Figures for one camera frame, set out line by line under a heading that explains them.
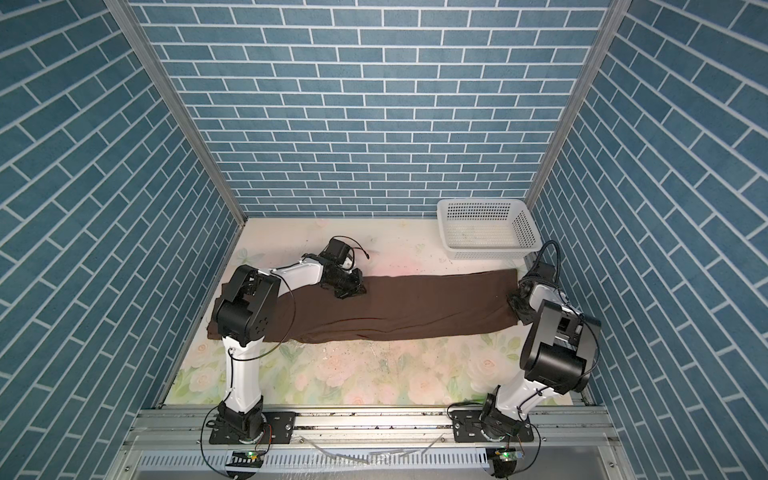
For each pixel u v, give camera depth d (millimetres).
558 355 480
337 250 843
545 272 752
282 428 736
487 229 1230
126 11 696
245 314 548
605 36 740
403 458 707
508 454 715
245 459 722
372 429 753
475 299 963
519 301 784
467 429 733
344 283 879
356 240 884
